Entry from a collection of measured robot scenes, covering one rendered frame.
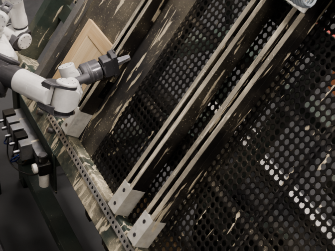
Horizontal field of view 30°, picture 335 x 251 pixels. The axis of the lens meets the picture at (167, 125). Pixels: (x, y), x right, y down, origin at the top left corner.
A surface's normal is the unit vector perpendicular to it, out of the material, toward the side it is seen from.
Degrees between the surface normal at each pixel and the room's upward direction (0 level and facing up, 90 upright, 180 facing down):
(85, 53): 57
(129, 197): 90
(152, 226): 90
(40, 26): 90
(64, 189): 0
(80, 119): 90
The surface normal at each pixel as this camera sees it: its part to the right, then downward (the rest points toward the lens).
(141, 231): -0.69, -0.22
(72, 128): 0.47, 0.58
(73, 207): 0.09, -0.78
